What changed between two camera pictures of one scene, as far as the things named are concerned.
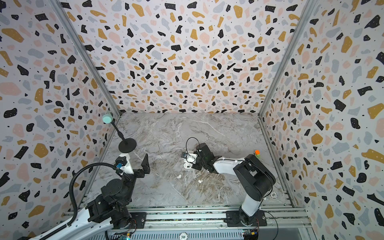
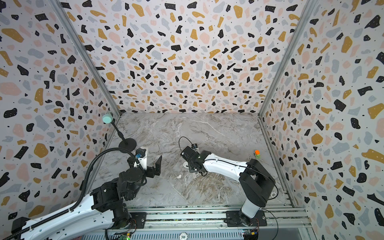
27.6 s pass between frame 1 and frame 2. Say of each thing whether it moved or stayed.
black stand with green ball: stayed
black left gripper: moved
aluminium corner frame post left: stayed
